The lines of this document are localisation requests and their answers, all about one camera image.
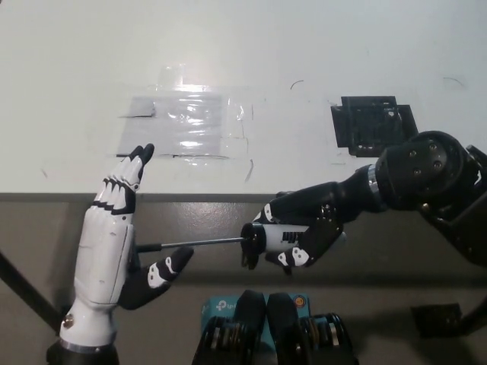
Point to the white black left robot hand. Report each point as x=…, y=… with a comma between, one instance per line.
x=102, y=247

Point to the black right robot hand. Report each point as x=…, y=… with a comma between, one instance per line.
x=327, y=205

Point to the small white air pump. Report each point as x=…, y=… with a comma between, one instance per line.
x=275, y=235

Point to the black left robot body block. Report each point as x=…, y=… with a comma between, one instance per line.
x=247, y=315

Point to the black tape patch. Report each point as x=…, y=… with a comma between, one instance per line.
x=365, y=121

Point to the teal cardboard box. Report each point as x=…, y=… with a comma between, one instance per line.
x=218, y=306

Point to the black floor foot plate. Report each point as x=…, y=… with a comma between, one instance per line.
x=433, y=321

